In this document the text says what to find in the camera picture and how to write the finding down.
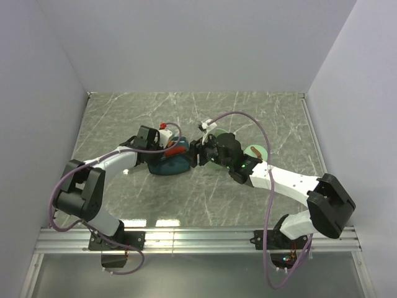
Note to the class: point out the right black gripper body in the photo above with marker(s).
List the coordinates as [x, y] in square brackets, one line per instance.
[209, 151]

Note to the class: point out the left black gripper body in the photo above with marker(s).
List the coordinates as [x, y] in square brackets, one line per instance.
[154, 146]

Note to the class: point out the teal square plate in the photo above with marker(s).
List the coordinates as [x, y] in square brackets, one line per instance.
[171, 163]

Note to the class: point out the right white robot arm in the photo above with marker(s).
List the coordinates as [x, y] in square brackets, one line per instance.
[257, 173]

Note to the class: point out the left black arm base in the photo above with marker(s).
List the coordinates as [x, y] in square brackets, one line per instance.
[115, 249]

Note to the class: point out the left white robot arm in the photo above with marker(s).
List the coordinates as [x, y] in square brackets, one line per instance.
[80, 191]

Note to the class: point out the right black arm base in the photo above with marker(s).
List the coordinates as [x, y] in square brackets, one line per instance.
[287, 245]

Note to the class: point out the red sausage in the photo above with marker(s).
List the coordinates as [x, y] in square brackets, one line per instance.
[174, 151]

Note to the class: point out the mint green canister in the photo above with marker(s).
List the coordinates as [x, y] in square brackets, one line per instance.
[214, 162]

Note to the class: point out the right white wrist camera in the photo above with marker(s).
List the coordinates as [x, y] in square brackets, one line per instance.
[207, 127]

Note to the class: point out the mint green lid brown handle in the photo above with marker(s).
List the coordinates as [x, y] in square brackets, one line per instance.
[256, 151]

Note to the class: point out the aluminium front rail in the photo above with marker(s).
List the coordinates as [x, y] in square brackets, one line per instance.
[170, 240]

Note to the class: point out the aluminium rail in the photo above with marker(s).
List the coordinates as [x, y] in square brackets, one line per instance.
[170, 240]
[322, 161]

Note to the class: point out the aluminium right side rail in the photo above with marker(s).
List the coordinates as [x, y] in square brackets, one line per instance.
[322, 161]

